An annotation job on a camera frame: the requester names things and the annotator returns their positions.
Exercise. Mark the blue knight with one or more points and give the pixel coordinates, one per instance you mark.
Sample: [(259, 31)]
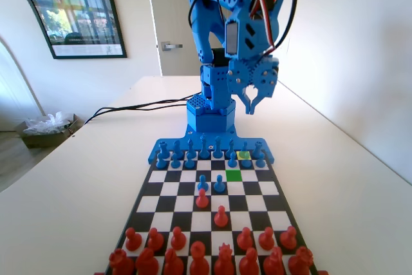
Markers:
[(177, 148), (245, 151)]

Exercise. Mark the blue bishop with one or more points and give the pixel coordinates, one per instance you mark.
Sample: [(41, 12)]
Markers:
[(230, 147), (191, 149)]

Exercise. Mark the red bishop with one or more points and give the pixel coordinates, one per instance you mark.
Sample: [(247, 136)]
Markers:
[(248, 262), (174, 263)]

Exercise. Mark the clear plastic wrap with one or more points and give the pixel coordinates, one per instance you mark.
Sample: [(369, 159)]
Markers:
[(48, 123)]

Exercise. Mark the red queen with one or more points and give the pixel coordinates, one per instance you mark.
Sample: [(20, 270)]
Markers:
[(224, 261)]

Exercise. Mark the blue pawn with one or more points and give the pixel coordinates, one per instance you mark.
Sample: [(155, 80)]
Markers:
[(202, 183), (189, 162), (219, 185), (160, 162), (174, 161), (260, 161), (246, 164), (232, 161)]

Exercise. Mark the black and white chessboard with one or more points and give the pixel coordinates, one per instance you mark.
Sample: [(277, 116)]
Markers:
[(254, 202)]

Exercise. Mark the blue rook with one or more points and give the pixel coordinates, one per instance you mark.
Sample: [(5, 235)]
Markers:
[(163, 150), (257, 148)]

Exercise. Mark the framed poster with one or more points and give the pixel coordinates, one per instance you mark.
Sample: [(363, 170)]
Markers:
[(83, 14)]

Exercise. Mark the blue queen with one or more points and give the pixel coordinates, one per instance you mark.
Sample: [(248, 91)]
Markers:
[(218, 149)]

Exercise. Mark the cardboard box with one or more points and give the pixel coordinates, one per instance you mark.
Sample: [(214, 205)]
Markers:
[(38, 141)]

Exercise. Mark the red knight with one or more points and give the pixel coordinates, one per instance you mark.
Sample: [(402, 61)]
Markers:
[(146, 262), (273, 262)]

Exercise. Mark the red pawn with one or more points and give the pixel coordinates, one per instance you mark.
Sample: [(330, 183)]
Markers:
[(178, 239), (220, 217), (266, 239), (155, 240), (201, 200), (133, 240), (288, 238), (245, 239)]

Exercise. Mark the blue king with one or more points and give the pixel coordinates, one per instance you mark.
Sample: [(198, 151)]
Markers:
[(203, 147)]

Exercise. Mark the red king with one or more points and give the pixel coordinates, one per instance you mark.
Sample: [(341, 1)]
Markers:
[(199, 259)]

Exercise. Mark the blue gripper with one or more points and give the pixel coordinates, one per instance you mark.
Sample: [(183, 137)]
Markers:
[(252, 79)]

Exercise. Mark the white door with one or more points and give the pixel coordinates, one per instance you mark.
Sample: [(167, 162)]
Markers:
[(170, 4)]

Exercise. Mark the row of blue chess pieces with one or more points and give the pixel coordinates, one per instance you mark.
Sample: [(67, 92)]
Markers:
[(152, 158)]

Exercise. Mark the red rook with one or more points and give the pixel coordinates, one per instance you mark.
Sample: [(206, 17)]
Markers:
[(120, 262), (301, 261)]

